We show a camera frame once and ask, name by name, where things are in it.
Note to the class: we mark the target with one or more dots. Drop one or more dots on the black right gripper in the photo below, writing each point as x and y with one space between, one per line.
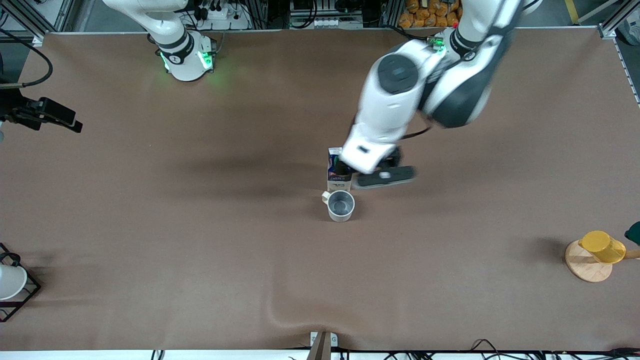
15 107

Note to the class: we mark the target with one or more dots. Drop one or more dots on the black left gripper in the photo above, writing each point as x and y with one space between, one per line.
342 167

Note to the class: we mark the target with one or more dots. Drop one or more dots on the blue white milk carton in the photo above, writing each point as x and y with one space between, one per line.
337 182

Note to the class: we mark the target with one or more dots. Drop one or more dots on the cream ceramic mug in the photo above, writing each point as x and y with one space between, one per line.
341 205

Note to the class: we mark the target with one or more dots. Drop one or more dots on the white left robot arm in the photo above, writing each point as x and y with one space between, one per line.
395 100

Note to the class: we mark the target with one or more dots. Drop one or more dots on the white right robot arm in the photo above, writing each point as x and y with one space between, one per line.
180 45

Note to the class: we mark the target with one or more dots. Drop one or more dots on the yellow plastic cup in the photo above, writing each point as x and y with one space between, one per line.
602 246

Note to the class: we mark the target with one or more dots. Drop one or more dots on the brown table cover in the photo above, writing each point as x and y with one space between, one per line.
200 200

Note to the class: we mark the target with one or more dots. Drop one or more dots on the white electronics box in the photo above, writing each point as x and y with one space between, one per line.
325 21

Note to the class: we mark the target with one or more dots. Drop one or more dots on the white bowl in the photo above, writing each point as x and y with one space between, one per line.
10 282

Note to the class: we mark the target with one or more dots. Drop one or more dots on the pile of orange buns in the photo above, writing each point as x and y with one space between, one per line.
430 15

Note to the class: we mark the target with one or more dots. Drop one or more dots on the white power strip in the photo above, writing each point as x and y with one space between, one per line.
225 15

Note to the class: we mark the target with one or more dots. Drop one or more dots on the round wooden board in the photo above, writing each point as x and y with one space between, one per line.
585 267

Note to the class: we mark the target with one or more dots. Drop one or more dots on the dark green object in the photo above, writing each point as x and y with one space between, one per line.
634 234

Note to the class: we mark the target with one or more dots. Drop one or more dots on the grey camera pole bracket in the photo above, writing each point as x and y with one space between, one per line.
323 342

